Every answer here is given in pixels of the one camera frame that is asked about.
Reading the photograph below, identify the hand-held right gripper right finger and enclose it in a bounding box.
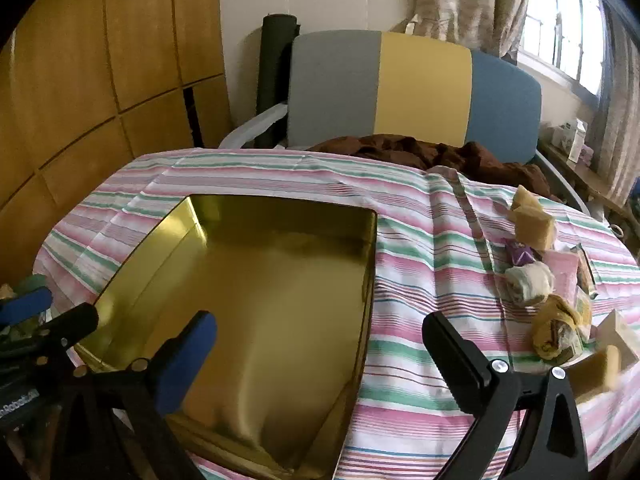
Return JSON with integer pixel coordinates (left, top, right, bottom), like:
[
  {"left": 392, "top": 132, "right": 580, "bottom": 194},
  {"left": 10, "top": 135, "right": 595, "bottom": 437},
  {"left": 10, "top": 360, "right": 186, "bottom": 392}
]
[{"left": 421, "top": 311, "right": 591, "bottom": 480}]

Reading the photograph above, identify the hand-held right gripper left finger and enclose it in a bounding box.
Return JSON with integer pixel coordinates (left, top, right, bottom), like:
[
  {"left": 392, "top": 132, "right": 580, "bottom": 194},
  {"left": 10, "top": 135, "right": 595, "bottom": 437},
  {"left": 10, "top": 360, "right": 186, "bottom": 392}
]
[{"left": 47, "top": 310, "right": 218, "bottom": 480}]

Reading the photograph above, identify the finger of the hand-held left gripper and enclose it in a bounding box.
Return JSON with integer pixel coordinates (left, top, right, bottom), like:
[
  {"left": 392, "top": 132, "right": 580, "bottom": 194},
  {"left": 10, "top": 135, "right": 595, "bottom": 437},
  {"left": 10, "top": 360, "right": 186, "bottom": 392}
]
[
  {"left": 0, "top": 287, "right": 54, "bottom": 331},
  {"left": 29, "top": 302, "right": 100, "bottom": 361}
]

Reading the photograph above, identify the gold metal tin box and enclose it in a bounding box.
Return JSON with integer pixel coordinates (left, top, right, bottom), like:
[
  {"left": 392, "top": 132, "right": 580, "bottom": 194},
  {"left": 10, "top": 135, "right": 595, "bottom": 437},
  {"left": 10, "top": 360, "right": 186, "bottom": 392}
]
[{"left": 75, "top": 192, "right": 378, "bottom": 480}]

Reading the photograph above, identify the large yellow sponge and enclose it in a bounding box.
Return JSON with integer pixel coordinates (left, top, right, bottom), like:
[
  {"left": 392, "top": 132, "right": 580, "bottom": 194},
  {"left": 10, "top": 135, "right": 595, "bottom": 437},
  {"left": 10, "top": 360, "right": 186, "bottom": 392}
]
[{"left": 569, "top": 345, "right": 622, "bottom": 405}]

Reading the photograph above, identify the cream white box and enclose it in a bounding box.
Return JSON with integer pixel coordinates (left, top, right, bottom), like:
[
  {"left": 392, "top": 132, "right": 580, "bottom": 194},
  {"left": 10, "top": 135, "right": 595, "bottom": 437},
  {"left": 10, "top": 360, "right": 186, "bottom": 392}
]
[{"left": 597, "top": 310, "right": 640, "bottom": 363}]

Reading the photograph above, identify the rolled yellow brown towel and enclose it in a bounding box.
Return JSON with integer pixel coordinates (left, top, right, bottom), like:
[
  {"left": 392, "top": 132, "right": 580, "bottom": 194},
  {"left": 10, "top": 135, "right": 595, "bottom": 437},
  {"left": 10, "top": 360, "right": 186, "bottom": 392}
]
[{"left": 531, "top": 294, "right": 583, "bottom": 361}]

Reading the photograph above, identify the rolled white green towel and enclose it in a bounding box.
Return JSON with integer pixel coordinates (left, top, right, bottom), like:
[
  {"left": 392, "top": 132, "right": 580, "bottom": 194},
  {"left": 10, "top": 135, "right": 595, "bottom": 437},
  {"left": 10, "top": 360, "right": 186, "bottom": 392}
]
[{"left": 505, "top": 262, "right": 555, "bottom": 307}]

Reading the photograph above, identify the pink green striped tablecloth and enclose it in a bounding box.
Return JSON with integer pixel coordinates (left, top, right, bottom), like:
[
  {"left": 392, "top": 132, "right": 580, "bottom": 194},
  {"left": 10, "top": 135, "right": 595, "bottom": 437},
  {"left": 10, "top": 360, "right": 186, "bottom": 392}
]
[{"left": 37, "top": 149, "right": 640, "bottom": 480}]

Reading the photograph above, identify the purple snack packet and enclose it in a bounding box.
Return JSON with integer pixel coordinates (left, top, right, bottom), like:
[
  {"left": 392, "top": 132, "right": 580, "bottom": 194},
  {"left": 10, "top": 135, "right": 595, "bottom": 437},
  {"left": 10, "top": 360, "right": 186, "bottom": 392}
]
[{"left": 504, "top": 239, "right": 537, "bottom": 267}]

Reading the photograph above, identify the brown blanket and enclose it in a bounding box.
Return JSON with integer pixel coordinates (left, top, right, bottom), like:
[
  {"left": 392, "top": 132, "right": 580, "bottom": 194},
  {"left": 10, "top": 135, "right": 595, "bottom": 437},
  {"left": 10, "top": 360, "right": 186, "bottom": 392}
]
[{"left": 305, "top": 134, "right": 563, "bottom": 201}]

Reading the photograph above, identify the wooden desk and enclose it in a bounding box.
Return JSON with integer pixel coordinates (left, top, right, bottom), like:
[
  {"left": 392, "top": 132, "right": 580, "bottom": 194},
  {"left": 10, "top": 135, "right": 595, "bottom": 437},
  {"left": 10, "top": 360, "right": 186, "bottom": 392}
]
[{"left": 537, "top": 140, "right": 640, "bottom": 226}]

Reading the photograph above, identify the tall white carton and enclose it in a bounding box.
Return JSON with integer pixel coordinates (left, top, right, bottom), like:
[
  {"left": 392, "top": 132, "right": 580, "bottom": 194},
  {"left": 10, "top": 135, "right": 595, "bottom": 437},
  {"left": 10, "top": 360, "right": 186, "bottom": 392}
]
[{"left": 567, "top": 119, "right": 587, "bottom": 161}]

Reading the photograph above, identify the wooden wardrobe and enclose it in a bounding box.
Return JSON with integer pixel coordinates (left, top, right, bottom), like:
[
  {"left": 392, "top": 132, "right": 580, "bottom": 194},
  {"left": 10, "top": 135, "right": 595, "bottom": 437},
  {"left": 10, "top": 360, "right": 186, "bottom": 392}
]
[{"left": 0, "top": 0, "right": 233, "bottom": 286}]

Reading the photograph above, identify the grey yellow blue armchair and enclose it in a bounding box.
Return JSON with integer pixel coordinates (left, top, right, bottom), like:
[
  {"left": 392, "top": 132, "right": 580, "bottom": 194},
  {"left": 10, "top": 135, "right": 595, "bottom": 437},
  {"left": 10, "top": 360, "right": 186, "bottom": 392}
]
[{"left": 287, "top": 30, "right": 588, "bottom": 211}]

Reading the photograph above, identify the beige patterned curtain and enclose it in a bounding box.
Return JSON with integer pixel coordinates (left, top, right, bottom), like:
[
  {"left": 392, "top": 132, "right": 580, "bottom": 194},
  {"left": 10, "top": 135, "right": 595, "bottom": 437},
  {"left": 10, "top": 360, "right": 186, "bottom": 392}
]
[
  {"left": 595, "top": 10, "right": 640, "bottom": 201},
  {"left": 415, "top": 0, "right": 531, "bottom": 58}
]

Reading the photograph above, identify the dark rolled mat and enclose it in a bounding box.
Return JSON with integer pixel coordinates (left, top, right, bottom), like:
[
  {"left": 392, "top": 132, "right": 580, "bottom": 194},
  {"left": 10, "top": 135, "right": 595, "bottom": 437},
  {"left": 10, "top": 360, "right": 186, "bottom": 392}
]
[{"left": 256, "top": 14, "right": 301, "bottom": 148}]

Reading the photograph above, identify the barred window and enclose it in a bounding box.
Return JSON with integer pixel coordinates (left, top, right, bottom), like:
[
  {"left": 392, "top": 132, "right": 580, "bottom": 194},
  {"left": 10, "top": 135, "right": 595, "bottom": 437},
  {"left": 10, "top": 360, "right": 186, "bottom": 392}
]
[{"left": 520, "top": 0, "right": 608, "bottom": 96}]

